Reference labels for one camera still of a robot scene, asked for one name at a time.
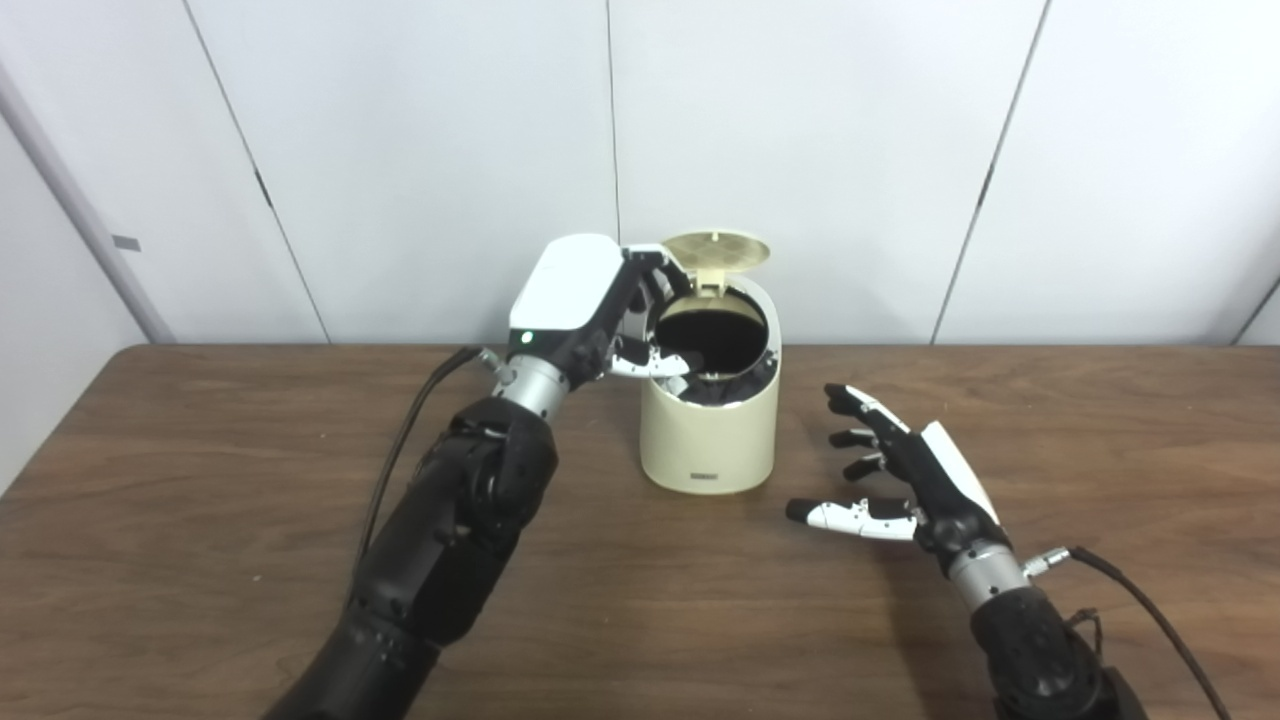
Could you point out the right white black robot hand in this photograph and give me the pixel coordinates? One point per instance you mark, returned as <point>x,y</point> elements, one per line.
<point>945,500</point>

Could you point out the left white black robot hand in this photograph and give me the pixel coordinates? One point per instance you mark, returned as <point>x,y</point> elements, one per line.
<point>565,290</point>

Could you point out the cream round bin lid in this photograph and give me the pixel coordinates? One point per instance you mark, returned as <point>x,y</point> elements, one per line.
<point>715,250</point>

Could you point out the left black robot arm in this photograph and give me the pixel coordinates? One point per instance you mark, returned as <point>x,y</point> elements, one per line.
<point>450,540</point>

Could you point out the cream-colored desktop trash bin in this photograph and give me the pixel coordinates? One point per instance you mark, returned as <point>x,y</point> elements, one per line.
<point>705,445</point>

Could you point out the small gray wall tag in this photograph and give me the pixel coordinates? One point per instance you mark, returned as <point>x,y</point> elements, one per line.
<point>126,243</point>

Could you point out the gray wall corner post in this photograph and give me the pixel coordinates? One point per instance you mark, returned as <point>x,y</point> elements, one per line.
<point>85,205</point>

